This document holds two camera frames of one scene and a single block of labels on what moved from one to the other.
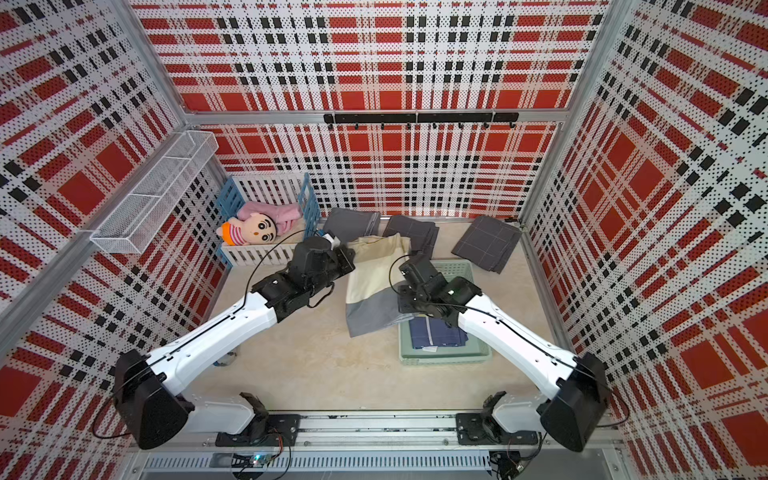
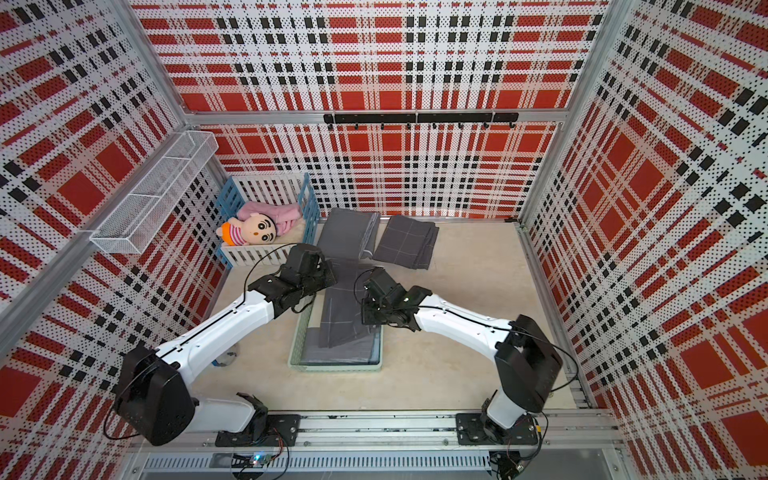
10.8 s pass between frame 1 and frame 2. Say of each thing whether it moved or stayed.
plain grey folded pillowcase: stayed
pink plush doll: stayed
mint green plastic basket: moved
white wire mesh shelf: stayed
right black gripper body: moved
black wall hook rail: stayed
